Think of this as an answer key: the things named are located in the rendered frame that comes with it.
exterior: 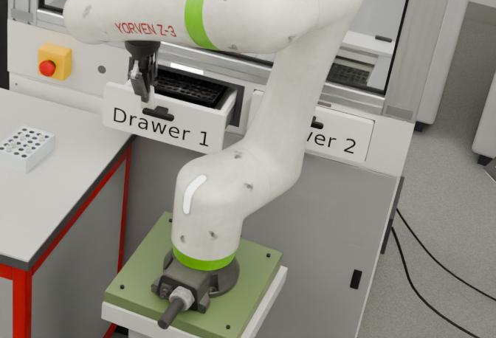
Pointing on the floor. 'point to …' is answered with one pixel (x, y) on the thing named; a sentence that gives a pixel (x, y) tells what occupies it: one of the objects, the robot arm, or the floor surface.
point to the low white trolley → (61, 222)
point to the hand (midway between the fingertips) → (147, 97)
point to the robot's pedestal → (139, 328)
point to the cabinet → (273, 223)
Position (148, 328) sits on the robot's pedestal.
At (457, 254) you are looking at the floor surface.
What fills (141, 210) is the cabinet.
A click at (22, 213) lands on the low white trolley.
